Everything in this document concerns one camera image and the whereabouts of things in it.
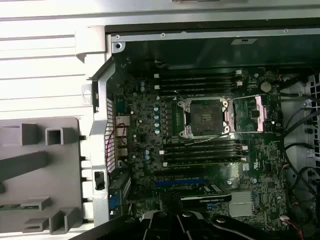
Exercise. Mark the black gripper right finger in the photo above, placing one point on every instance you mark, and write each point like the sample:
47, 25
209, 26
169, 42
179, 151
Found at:
187, 225

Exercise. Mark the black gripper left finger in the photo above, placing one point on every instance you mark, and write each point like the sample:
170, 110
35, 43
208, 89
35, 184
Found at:
160, 225

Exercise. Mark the silver chipset heatsink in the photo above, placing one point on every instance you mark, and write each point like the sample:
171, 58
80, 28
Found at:
241, 203

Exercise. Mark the RAM slot with white clips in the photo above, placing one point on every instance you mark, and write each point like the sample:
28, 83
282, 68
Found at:
202, 162
197, 85
202, 150
197, 74

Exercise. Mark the CPU socket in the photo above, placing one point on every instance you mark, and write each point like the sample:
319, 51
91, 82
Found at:
202, 117

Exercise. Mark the green motherboard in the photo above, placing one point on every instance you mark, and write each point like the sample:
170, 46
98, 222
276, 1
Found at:
262, 155

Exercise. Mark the metal drive cage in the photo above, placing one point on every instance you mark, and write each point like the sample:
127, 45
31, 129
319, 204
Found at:
315, 87

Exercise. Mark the black graphics card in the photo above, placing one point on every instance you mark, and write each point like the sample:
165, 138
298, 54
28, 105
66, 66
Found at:
210, 193

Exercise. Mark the black PC case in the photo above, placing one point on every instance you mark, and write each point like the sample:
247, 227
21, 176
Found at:
225, 33

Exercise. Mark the silver finned port block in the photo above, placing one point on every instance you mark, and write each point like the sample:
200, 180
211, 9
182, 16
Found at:
123, 120

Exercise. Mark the metal socket cover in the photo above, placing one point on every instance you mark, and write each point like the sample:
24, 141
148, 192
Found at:
260, 112

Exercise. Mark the grey parts rack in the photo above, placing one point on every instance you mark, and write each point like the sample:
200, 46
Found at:
62, 162

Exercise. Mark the round coin battery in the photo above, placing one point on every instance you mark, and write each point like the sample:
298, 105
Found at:
265, 86

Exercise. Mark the RAM slot with black clips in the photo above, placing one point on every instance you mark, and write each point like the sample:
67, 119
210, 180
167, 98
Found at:
200, 90
202, 156
197, 79
202, 145

